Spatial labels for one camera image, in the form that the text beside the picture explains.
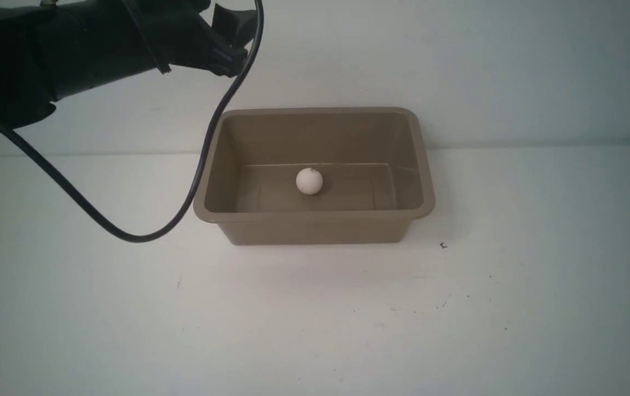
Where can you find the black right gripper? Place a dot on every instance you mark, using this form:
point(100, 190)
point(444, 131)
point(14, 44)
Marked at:
point(88, 44)

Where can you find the white ping-pong ball with logo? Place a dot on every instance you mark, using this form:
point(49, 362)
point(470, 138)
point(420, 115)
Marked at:
point(309, 181)

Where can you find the brown plastic bin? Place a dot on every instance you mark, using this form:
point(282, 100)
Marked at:
point(376, 176)

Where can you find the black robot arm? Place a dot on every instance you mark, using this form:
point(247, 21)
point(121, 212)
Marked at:
point(24, 97)

